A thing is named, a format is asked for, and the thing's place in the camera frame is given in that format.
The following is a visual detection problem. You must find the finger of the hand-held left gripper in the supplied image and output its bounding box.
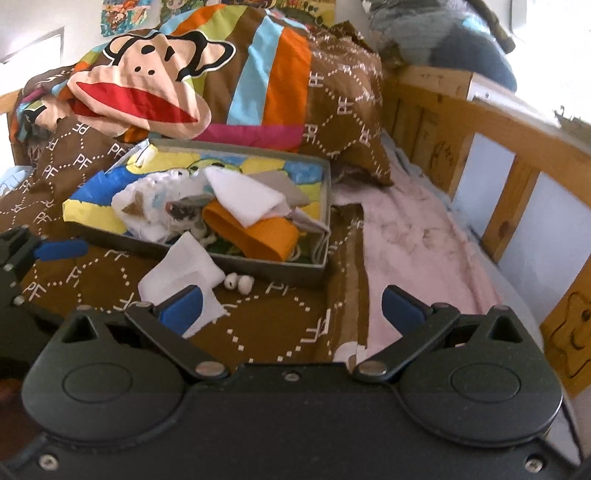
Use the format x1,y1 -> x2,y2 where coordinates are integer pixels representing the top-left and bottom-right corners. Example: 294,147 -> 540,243
0,227 -> 89,296

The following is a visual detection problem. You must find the monkey print striped quilt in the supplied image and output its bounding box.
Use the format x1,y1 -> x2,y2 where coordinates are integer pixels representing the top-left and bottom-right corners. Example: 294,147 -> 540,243
0,0 -> 384,370

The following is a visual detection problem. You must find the orange silicone cup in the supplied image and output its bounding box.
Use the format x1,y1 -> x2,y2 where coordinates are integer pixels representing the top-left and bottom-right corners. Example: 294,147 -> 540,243
202,199 -> 302,263

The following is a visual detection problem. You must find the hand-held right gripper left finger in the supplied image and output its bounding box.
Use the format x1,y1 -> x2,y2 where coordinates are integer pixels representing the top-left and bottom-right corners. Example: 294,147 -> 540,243
48,285 -> 230,381

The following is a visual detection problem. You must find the grey drawstring pouch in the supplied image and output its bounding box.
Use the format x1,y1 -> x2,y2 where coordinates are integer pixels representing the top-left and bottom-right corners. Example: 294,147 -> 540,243
164,196 -> 222,252

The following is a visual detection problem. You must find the light blue blanket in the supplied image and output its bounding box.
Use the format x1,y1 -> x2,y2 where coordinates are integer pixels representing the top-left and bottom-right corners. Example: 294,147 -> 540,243
0,164 -> 31,197

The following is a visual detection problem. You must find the yellow orange wall poster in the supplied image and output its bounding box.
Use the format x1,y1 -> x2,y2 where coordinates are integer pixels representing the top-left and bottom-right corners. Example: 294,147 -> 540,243
276,0 -> 337,29

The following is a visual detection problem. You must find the pale printed cloth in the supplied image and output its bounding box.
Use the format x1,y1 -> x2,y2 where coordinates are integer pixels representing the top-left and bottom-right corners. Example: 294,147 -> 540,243
286,205 -> 329,234

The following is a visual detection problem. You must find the brown dotted-print pillow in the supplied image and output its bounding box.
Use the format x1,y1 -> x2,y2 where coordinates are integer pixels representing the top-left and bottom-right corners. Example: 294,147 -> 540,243
302,21 -> 394,186

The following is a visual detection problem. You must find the wooden bed frame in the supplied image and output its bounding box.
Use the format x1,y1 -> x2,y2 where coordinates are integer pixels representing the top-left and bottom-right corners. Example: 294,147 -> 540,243
0,65 -> 591,398

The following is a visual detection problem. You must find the window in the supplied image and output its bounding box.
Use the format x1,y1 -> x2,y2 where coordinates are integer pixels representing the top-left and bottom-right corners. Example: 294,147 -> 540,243
0,27 -> 65,63

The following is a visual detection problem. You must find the white blue muslin cloth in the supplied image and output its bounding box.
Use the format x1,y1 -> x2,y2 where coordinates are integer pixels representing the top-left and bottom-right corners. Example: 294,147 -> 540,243
112,168 -> 206,243

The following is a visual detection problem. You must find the orange figure blue wall poster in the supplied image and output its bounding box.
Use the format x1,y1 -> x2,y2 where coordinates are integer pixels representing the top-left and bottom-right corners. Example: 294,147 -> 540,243
100,0 -> 149,37

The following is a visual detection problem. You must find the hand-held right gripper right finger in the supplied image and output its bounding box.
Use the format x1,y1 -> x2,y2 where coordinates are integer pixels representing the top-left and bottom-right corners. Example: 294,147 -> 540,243
353,285 -> 539,384

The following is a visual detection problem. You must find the blond child wall poster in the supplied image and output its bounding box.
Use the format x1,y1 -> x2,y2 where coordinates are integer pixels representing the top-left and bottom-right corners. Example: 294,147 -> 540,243
159,0 -> 206,20

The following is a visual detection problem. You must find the grey cloth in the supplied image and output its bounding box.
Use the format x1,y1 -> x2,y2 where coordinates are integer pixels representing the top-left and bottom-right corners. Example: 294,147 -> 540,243
252,171 -> 311,209

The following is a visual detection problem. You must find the clear bag of clothes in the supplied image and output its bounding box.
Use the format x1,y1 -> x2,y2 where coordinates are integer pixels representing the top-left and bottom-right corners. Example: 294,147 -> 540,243
365,0 -> 519,90

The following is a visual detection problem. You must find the grey tray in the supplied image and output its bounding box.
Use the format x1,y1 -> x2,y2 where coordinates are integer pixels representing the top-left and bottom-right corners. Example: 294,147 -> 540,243
62,138 -> 333,291

